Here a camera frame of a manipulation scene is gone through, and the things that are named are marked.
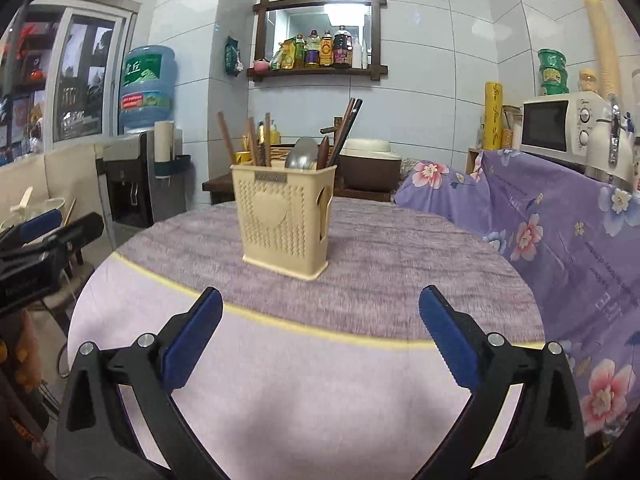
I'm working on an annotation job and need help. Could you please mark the black chopstick gold tip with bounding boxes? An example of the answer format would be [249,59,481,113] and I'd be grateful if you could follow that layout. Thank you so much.
[257,122,266,166]

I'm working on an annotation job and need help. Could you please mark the green stacked bowls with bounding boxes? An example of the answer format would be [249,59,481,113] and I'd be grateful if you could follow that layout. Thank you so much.
[538,49,568,96]

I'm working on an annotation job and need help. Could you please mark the yellow mug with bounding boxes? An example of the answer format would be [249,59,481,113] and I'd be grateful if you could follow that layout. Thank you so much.
[235,152,253,165]

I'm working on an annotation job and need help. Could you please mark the brown curved wooden chopstick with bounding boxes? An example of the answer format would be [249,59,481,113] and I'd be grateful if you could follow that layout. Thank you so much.
[264,112,271,167]

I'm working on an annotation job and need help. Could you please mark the purple floral cloth cover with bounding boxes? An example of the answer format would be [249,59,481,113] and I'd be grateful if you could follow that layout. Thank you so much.
[395,150,639,437]

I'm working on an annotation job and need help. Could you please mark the blue water jug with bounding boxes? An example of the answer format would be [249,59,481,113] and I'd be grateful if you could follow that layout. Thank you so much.
[119,44,178,131]

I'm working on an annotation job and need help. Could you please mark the pink small bowl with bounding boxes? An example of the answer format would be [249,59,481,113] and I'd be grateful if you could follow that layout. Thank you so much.
[253,60,270,74]

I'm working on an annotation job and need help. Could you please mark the white brown rice cooker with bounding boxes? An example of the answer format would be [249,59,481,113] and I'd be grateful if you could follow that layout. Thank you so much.
[338,138,401,193]

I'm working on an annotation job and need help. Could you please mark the metal spoon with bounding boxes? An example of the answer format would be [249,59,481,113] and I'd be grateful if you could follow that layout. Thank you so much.
[284,136,318,170]

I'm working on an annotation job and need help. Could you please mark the white microwave oven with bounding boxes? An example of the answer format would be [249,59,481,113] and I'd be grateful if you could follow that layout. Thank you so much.
[520,91,611,165]

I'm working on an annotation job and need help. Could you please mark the black chopstick silver band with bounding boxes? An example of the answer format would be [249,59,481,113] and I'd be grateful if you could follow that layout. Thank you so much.
[334,99,362,166]

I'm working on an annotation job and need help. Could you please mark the cream plastic utensil basket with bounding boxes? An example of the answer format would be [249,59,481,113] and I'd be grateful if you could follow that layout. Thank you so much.
[231,165,335,281]

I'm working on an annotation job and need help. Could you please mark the water dispenser machine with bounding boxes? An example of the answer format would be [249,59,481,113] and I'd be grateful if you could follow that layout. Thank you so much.
[96,128,191,234]

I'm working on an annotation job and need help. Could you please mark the white electric kettle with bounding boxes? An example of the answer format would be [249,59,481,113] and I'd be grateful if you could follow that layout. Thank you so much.
[585,94,634,192]

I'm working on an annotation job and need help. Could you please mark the reddish brown wooden chopstick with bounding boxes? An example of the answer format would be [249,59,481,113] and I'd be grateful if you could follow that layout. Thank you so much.
[328,98,356,167]

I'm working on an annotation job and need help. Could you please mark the bamboo style faucet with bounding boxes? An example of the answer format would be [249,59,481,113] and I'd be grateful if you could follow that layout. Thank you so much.
[320,117,343,134]

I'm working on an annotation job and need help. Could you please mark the wooden framed wall mirror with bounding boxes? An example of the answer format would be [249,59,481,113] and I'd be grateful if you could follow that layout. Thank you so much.
[247,0,388,81]

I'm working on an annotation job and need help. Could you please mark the dark soy sauce bottle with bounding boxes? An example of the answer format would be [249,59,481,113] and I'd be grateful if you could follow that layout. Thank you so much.
[333,25,352,68]

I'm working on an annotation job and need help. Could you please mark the green hanging packet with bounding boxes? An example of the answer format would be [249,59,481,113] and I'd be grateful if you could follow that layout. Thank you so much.
[224,36,244,77]

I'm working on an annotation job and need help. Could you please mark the yellow rolled mat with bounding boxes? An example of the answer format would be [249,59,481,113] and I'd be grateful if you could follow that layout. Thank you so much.
[483,81,503,151]

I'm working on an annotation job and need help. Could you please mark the purple label oil bottle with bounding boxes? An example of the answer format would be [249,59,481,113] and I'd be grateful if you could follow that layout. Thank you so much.
[305,29,320,68]

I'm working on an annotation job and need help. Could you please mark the yellow label sauce bottle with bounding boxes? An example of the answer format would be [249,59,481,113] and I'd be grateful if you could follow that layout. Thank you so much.
[319,30,333,67]

